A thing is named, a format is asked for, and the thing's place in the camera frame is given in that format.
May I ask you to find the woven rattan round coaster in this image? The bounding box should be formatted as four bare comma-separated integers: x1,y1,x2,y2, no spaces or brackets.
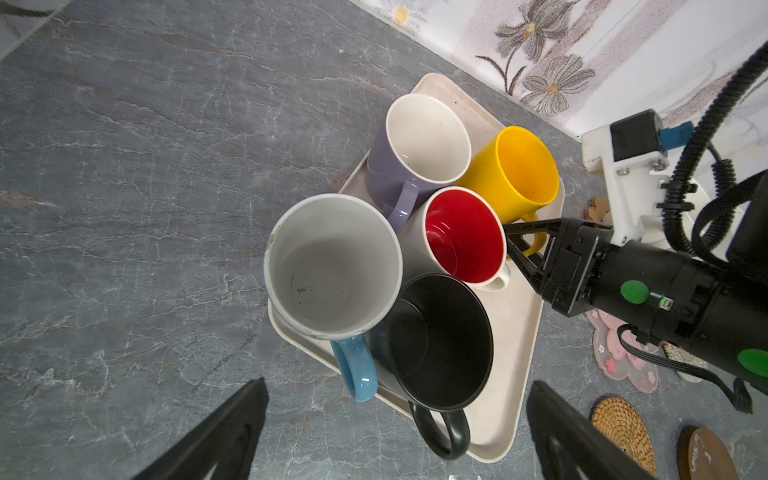
590,397,657,476

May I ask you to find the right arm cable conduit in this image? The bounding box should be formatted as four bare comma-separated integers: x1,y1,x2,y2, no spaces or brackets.
661,41,768,256

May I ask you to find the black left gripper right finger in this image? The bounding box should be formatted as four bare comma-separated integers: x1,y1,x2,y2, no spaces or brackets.
526,380,651,479

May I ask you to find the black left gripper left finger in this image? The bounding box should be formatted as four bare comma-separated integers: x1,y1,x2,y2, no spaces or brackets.
136,378,269,479

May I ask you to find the light blue mug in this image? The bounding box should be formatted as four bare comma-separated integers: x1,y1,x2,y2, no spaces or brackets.
263,193,403,402

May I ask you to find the black mug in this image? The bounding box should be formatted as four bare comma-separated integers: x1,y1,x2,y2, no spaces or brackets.
367,273,494,460

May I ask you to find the white mug back left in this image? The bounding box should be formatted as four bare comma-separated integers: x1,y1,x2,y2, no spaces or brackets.
365,93,472,231

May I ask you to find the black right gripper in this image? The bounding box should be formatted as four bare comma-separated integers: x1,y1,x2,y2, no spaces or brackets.
503,218,613,317

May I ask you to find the white woven rope coaster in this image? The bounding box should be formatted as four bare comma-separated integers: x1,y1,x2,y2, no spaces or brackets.
662,342,708,383

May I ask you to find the brown paw print coaster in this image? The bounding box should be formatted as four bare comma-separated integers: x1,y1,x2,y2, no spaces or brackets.
584,196,610,223

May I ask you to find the red interior white mug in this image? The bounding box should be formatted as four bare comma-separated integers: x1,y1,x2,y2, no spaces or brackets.
398,186,511,292

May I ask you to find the pink cherry blossom coaster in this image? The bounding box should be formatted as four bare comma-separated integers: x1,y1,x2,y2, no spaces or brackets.
586,309,659,394

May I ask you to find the glossy amber round coaster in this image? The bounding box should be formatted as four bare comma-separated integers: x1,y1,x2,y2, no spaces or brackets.
677,425,739,480

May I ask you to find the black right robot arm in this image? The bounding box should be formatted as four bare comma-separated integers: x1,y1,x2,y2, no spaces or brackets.
504,172,767,401

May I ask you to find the yellow mug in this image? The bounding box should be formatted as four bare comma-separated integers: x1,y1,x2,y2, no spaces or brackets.
456,126,560,224

